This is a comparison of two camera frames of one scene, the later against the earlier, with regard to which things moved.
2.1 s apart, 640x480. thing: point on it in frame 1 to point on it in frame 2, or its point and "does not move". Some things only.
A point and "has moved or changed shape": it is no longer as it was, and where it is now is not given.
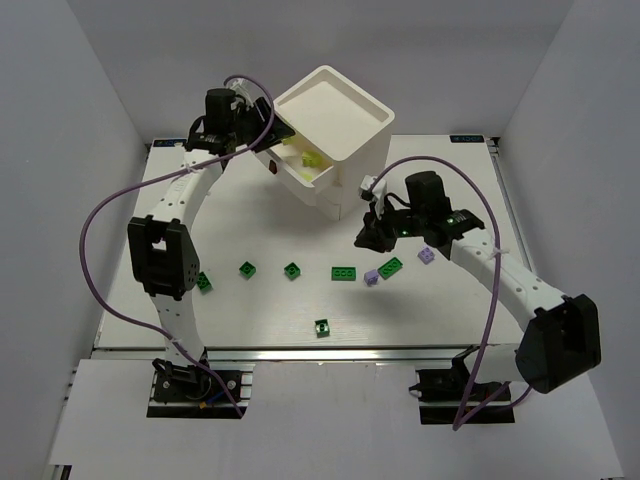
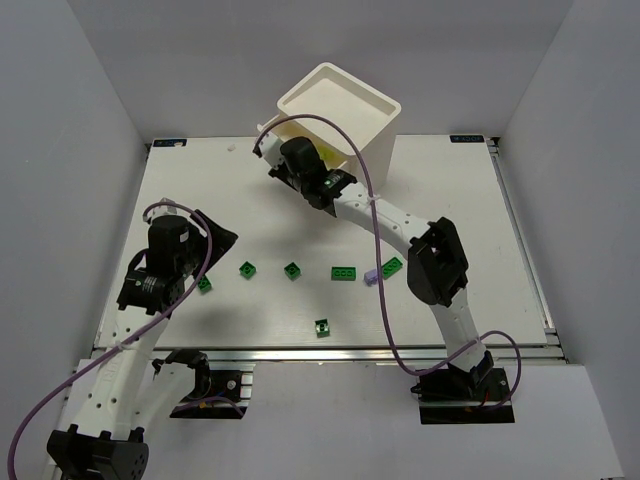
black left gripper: x=263 y=123 to x=211 y=240
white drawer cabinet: x=341 y=141 does not move
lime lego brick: x=311 y=159 has moved or changed shape
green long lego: x=343 y=273 does not move
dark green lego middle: x=292 y=271 does not move
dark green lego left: x=203 y=283 does not move
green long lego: x=390 y=267 does not move
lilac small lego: x=371 y=277 does not move
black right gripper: x=382 y=230 to x=280 y=170
